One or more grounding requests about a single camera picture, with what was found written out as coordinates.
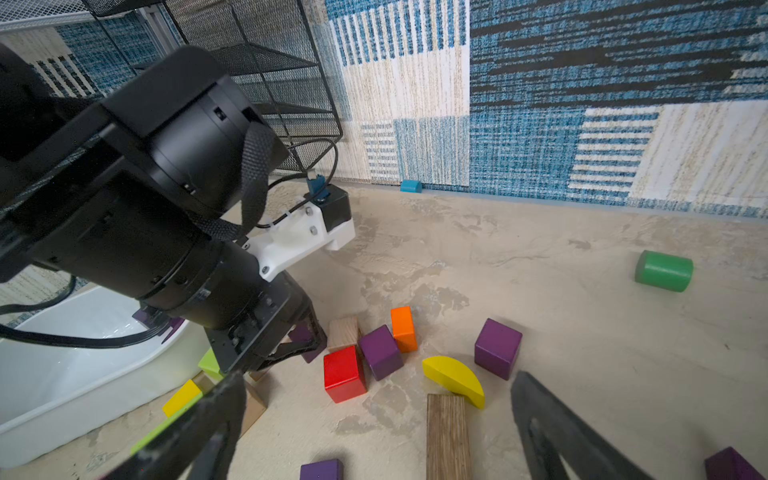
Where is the red cube block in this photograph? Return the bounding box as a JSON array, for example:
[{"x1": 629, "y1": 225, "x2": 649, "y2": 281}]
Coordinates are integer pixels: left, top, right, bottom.
[{"x1": 323, "y1": 346, "x2": 367, "y2": 404}]

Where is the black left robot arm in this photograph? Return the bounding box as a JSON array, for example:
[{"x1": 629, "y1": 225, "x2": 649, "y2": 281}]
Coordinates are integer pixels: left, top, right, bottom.
[{"x1": 1, "y1": 47, "x2": 324, "y2": 373}]

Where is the white plastic storage bin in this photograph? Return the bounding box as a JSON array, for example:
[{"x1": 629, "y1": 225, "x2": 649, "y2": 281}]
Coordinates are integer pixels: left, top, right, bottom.
[{"x1": 1, "y1": 322, "x2": 209, "y2": 469}]

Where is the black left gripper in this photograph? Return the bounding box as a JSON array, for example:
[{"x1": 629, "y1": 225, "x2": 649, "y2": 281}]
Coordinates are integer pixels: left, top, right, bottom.
[{"x1": 205, "y1": 272, "x2": 327, "y2": 375}]

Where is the purple rectangular block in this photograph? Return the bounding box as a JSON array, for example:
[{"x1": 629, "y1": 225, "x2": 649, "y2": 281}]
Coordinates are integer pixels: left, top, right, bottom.
[{"x1": 132, "y1": 305, "x2": 185, "y2": 344}]

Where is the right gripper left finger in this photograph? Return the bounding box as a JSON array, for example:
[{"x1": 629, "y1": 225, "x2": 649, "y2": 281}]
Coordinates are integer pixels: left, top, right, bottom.
[{"x1": 106, "y1": 374, "x2": 246, "y2": 479}]

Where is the purple triangle block centre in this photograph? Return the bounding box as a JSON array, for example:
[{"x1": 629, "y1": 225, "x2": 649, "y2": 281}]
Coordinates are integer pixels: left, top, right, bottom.
[{"x1": 704, "y1": 447, "x2": 765, "y2": 480}]

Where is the small natural wood cube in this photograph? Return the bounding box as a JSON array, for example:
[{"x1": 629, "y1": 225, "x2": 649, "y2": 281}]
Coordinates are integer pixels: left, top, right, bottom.
[{"x1": 327, "y1": 316, "x2": 362, "y2": 353}]

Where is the teal wall corner clip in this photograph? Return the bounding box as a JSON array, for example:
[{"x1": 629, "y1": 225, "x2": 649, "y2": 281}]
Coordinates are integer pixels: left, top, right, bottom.
[{"x1": 400, "y1": 180, "x2": 423, "y2": 193}]

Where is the striped dark wood block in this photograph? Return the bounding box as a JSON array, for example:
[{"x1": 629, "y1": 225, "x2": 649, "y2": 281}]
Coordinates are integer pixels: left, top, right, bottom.
[{"x1": 426, "y1": 394, "x2": 472, "y2": 480}]

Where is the yellow half-moon block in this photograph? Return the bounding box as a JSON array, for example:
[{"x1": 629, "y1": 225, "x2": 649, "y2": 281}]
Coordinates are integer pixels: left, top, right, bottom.
[{"x1": 422, "y1": 356, "x2": 486, "y2": 409}]

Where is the yellow small cube block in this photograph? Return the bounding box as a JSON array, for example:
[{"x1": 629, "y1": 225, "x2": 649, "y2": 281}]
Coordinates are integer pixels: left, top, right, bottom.
[{"x1": 162, "y1": 380, "x2": 203, "y2": 418}]

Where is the lime green flat block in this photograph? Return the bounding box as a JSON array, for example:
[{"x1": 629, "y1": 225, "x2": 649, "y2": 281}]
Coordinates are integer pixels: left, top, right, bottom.
[{"x1": 130, "y1": 394, "x2": 202, "y2": 455}]

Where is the black wire shelf rack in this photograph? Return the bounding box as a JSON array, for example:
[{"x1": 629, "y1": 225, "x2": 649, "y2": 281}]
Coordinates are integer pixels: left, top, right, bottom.
[{"x1": 83, "y1": 0, "x2": 344, "y2": 175}]

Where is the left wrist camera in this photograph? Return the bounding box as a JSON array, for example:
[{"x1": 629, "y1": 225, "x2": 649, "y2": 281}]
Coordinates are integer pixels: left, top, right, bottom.
[{"x1": 244, "y1": 185, "x2": 356, "y2": 282}]

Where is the purple cube block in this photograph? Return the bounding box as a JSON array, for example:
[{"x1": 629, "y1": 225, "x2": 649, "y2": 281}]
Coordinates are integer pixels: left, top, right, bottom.
[
  {"x1": 474, "y1": 318, "x2": 523, "y2": 380},
  {"x1": 288, "y1": 322, "x2": 327, "y2": 364},
  {"x1": 299, "y1": 459, "x2": 344, "y2": 480},
  {"x1": 359, "y1": 325, "x2": 404, "y2": 381}
]

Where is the green cube block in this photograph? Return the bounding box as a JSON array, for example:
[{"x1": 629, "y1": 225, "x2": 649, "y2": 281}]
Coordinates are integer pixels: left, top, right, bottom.
[{"x1": 198, "y1": 348, "x2": 224, "y2": 383}]

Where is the orange small rectangular block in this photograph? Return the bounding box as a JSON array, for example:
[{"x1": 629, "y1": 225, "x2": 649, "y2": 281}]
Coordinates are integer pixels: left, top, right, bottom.
[{"x1": 391, "y1": 306, "x2": 418, "y2": 353}]

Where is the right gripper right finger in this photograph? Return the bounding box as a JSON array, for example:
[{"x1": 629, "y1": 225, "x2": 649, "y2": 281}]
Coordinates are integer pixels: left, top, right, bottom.
[{"x1": 511, "y1": 371, "x2": 649, "y2": 479}]

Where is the green cylinder block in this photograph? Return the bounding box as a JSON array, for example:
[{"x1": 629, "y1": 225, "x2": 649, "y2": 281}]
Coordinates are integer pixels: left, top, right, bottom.
[{"x1": 634, "y1": 250, "x2": 694, "y2": 293}]

